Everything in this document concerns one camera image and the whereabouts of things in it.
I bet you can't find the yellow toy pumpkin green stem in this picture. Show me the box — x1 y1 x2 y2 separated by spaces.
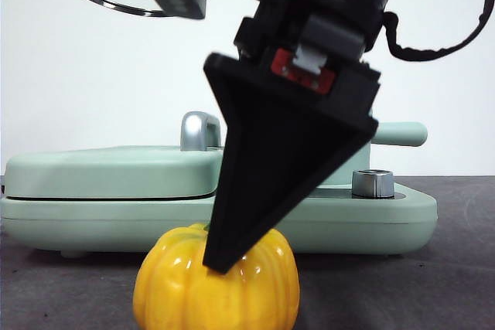
132 223 301 330

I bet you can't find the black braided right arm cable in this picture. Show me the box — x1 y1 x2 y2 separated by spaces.
382 0 495 63

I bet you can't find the mint green cover silver handle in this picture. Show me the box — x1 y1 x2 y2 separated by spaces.
2 111 227 200

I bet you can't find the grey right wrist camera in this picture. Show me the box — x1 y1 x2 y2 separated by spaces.
292 15 367 77

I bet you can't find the mint green pot with handle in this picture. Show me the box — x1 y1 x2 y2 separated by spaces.
316 121 428 189

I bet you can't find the silver control knob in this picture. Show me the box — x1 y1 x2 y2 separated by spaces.
351 168 395 198

